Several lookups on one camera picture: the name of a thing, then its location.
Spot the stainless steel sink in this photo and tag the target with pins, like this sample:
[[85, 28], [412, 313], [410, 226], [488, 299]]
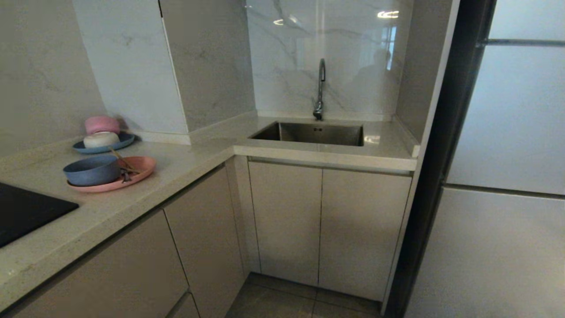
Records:
[[313, 133]]

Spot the beige cabinet door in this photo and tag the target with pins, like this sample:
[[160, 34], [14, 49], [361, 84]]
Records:
[[284, 221], [205, 234], [362, 229]]

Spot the chrome faucet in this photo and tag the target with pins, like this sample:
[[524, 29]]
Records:
[[319, 92]]

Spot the pink plate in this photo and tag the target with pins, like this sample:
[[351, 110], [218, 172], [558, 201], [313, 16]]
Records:
[[137, 170]]

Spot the dark fork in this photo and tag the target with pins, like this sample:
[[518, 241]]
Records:
[[126, 175]]

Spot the blue plate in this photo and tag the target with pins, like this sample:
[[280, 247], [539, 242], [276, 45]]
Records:
[[125, 141]]

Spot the wooden chopstick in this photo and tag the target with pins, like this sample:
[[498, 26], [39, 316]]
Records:
[[122, 160]]

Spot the white bowl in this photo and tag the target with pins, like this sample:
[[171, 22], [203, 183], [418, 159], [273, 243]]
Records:
[[101, 139]]

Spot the pink bowl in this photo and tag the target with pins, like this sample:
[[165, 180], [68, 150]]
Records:
[[101, 124]]

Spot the blue bowl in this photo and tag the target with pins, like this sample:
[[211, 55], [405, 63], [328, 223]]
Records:
[[90, 171]]

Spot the beige drawer front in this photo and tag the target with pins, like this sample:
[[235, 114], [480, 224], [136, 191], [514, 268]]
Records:
[[106, 274]]

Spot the black cooktop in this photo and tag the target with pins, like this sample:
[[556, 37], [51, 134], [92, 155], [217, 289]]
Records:
[[24, 210]]

